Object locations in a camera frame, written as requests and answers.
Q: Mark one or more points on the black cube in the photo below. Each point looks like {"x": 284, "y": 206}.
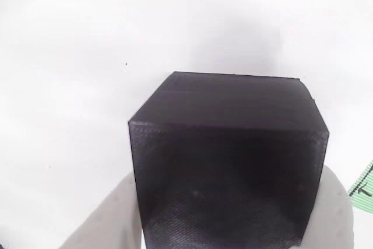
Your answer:
{"x": 227, "y": 158}

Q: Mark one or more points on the green strip with black arrows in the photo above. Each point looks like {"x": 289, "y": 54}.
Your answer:
{"x": 364, "y": 202}

